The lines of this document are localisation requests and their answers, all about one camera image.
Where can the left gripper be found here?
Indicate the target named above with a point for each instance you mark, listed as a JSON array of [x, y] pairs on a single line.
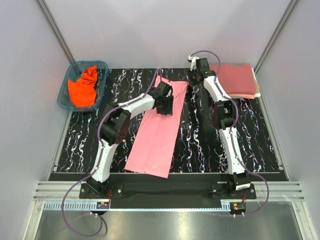
[[168, 110]]

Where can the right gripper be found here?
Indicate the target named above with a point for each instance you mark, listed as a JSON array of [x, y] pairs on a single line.
[[190, 74]]

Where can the pink t-shirt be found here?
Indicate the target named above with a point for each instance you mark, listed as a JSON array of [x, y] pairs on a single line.
[[154, 144]]

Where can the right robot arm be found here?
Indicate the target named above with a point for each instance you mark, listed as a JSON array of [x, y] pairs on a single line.
[[225, 118]]

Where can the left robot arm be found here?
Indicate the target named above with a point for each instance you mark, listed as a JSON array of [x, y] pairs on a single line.
[[112, 130]]

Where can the dark red folded shirt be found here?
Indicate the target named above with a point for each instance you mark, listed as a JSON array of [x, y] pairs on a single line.
[[236, 79]]

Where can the peach folded shirt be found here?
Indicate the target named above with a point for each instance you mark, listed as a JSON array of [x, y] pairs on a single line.
[[242, 95]]

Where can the orange t-shirt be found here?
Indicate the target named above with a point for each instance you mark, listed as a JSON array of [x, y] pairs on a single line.
[[82, 93]]

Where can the teal plastic basket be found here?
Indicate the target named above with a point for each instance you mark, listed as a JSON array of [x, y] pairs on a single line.
[[73, 73]]

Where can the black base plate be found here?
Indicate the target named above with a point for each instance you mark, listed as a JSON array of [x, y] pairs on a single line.
[[178, 191]]

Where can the right aluminium frame post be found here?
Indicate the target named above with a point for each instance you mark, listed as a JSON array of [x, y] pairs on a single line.
[[276, 33]]

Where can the aluminium frame post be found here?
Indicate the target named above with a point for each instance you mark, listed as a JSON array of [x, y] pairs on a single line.
[[55, 30], [276, 33]]

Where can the aluminium rail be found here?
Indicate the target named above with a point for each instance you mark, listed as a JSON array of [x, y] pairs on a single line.
[[64, 195]]

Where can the left aluminium frame post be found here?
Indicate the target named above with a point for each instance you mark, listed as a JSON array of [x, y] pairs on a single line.
[[55, 30]]

